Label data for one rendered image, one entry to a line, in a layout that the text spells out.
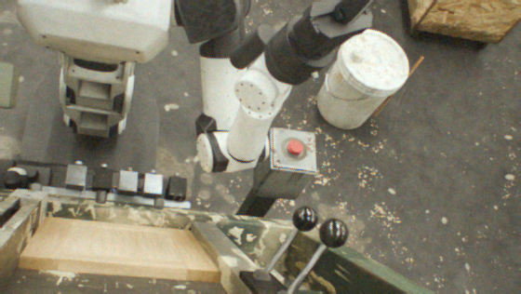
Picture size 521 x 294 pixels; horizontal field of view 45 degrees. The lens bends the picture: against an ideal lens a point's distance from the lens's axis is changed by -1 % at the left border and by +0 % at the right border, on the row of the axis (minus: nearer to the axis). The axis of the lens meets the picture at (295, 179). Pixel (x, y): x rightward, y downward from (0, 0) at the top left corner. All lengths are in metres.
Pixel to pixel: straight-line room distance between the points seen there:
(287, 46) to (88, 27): 0.39
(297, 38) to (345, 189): 1.79
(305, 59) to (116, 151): 1.45
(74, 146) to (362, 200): 1.18
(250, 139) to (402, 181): 1.74
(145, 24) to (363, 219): 1.69
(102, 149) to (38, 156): 0.21
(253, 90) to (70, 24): 0.36
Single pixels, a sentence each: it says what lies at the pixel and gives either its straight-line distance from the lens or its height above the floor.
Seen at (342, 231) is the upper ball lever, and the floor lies 1.56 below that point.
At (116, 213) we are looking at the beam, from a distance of 1.44.
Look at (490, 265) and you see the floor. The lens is 2.91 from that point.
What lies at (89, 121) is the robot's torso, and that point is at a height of 0.36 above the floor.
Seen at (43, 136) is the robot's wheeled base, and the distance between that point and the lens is 2.35.
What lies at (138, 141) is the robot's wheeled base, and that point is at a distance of 2.35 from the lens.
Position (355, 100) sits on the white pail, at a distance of 2.63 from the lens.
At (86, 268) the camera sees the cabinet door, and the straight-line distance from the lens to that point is 1.04.
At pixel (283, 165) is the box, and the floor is 0.93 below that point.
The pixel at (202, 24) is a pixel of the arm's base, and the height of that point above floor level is 1.32.
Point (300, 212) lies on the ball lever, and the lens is 0.89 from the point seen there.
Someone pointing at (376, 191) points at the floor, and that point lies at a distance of 2.75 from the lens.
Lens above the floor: 2.23
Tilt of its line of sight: 58 degrees down
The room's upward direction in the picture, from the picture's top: 37 degrees clockwise
